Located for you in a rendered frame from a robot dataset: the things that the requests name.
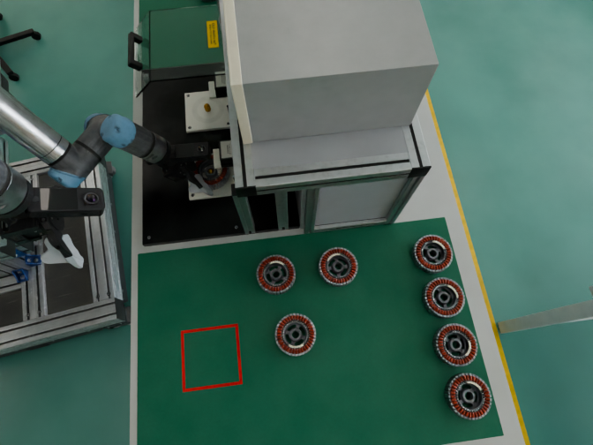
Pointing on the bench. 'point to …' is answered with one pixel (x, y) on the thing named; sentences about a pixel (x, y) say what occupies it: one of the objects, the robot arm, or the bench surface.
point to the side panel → (357, 204)
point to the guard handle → (133, 50)
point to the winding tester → (326, 65)
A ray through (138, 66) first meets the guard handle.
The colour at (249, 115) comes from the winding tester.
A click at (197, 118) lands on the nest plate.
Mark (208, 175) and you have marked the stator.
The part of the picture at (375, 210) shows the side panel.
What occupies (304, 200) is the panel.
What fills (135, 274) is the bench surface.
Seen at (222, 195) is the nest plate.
